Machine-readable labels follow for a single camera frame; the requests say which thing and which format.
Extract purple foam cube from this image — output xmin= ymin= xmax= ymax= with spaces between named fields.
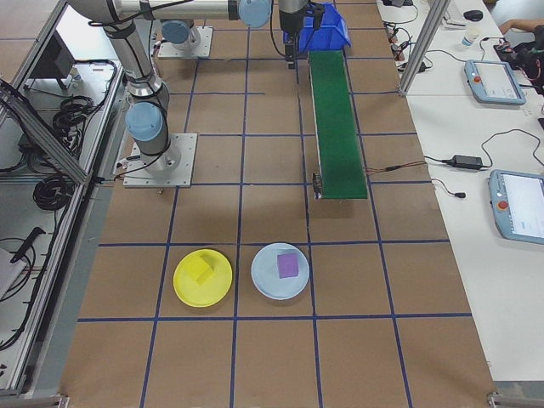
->
xmin=276 ymin=252 xmax=300 ymax=280

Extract yellow foam cube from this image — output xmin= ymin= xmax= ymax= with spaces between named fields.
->
xmin=186 ymin=253 xmax=216 ymax=286

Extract person forearm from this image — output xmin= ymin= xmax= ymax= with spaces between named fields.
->
xmin=498 ymin=18 xmax=544 ymax=35

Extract light blue plate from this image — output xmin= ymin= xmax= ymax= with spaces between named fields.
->
xmin=250 ymin=242 xmax=310 ymax=302

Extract yellow plate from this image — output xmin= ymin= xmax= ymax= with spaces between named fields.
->
xmin=172 ymin=247 xmax=235 ymax=309

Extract blue plastic storage bin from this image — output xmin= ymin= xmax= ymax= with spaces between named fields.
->
xmin=298 ymin=2 xmax=353 ymax=57

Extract green conveyor belt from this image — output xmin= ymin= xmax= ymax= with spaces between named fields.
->
xmin=307 ymin=49 xmax=370 ymax=202

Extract white keyboard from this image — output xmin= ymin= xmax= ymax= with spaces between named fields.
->
xmin=441 ymin=3 xmax=468 ymax=29

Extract white side table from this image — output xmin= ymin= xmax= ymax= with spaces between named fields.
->
xmin=376 ymin=0 xmax=544 ymax=383

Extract grey blue teach pendant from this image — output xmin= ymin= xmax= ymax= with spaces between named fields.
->
xmin=485 ymin=169 xmax=544 ymax=246
xmin=463 ymin=59 xmax=529 ymax=107

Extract black red controller device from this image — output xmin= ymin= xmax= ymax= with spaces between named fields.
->
xmin=491 ymin=37 xmax=544 ymax=91

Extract black box device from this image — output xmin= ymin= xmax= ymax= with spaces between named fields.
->
xmin=31 ymin=30 xmax=79 ymax=81

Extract white sheet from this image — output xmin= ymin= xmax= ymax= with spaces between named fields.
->
xmin=0 ymin=246 xmax=28 ymax=301

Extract white square base plate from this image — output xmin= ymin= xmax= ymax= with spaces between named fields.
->
xmin=157 ymin=25 xmax=214 ymax=60
xmin=122 ymin=132 xmax=199 ymax=189

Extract aluminium profile post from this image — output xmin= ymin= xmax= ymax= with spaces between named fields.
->
xmin=397 ymin=0 xmax=452 ymax=99

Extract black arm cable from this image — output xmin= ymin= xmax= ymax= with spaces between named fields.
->
xmin=87 ymin=0 xmax=193 ymax=27

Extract red black conveyor cable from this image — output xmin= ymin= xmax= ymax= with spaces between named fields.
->
xmin=364 ymin=161 xmax=468 ymax=201

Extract black cable coil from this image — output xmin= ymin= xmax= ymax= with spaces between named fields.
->
xmin=51 ymin=94 xmax=106 ymax=134
xmin=32 ymin=173 xmax=73 ymax=213

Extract V-shaped metal bar frame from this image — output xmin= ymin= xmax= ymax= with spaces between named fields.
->
xmin=0 ymin=0 xmax=128 ymax=399

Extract black handle tool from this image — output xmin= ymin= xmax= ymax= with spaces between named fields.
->
xmin=8 ymin=226 xmax=48 ymax=264

